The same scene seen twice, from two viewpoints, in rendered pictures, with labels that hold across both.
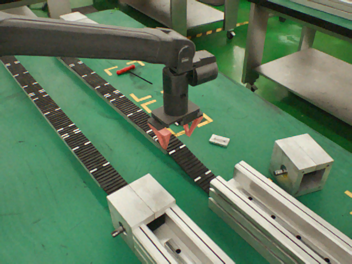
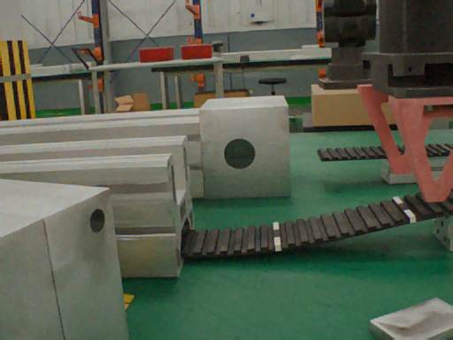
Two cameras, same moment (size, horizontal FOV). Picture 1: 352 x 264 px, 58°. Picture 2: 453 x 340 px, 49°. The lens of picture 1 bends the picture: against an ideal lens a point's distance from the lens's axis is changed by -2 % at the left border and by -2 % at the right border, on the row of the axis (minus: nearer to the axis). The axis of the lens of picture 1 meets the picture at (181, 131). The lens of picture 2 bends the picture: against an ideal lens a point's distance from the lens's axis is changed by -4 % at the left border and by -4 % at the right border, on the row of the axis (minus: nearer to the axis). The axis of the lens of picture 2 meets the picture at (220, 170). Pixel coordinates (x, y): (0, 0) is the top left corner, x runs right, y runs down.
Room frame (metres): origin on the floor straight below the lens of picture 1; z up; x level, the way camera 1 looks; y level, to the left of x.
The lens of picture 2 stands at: (0.77, -0.35, 0.94)
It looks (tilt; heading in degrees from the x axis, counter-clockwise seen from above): 14 degrees down; 134
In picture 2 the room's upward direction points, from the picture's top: 4 degrees counter-clockwise
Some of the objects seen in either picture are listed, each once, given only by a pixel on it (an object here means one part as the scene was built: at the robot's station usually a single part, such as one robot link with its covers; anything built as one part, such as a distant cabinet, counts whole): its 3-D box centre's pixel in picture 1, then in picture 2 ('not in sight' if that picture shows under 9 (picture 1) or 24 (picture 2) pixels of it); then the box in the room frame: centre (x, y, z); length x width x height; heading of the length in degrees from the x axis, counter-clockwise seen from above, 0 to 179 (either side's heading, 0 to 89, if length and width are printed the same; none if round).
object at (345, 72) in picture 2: not in sight; (349, 66); (0.24, 0.60, 0.88); 0.12 x 0.09 x 0.08; 41
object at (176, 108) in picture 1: (175, 103); (418, 26); (0.63, 0.01, 0.94); 0.10 x 0.07 x 0.07; 130
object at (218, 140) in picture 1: (219, 140); (422, 325); (0.68, -0.11, 0.78); 0.05 x 0.03 x 0.01; 65
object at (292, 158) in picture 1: (294, 166); (3, 290); (0.54, -0.27, 0.83); 0.11 x 0.10 x 0.10; 108
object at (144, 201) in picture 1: (137, 216); (247, 142); (0.39, 0.09, 0.83); 0.12 x 0.09 x 0.10; 129
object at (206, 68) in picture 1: (190, 61); not in sight; (0.65, -0.02, 1.04); 0.12 x 0.09 x 0.12; 123
